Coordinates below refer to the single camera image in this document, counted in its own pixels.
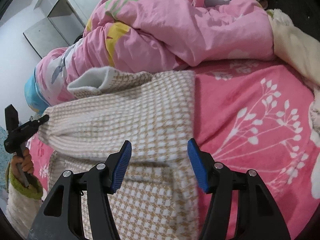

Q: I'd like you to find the green cream sleeve forearm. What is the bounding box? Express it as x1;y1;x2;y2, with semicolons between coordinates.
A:
5;166;43;239

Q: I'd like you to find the pink patterned quilt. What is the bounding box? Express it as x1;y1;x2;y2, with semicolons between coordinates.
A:
33;0;274;106

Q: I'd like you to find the cream fleece blanket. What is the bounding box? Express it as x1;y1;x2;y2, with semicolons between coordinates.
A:
266;8;320;136

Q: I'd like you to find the beige houndstooth coat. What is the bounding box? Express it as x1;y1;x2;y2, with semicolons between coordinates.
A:
38;67;199;239

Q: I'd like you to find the white wardrobe cabinet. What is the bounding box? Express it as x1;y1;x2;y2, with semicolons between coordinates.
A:
23;0;100;58

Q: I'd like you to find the person's left hand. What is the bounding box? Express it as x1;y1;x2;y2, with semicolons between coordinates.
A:
10;148;34;181

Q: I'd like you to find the blue cartoon pillow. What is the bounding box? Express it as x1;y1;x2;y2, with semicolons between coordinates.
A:
24;74;50;115

